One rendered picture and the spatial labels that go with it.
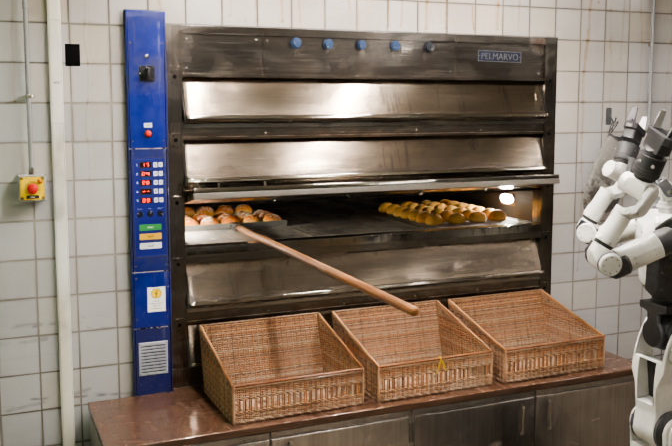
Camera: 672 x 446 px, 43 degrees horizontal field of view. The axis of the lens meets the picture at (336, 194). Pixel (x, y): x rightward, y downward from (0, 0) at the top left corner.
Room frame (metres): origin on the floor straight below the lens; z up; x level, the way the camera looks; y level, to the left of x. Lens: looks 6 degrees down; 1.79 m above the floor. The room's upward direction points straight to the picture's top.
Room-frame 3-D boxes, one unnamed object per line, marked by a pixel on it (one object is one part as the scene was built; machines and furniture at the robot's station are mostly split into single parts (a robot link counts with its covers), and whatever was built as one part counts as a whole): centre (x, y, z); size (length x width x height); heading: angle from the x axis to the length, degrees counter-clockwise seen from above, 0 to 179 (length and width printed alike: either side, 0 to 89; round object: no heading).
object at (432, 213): (4.50, -0.56, 1.21); 0.61 x 0.48 x 0.06; 23
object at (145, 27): (4.31, 1.13, 1.07); 1.93 x 0.16 x 2.15; 23
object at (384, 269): (3.87, -0.20, 1.02); 1.79 x 0.11 x 0.19; 113
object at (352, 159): (3.87, -0.20, 1.54); 1.79 x 0.11 x 0.19; 113
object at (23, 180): (3.24, 1.17, 1.46); 0.10 x 0.07 x 0.10; 113
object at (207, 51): (3.89, -0.19, 1.99); 1.80 x 0.08 x 0.21; 113
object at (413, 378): (3.63, -0.32, 0.72); 0.56 x 0.49 x 0.28; 114
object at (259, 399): (3.39, 0.23, 0.72); 0.56 x 0.49 x 0.28; 114
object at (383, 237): (3.89, -0.19, 1.16); 1.80 x 0.06 x 0.04; 113
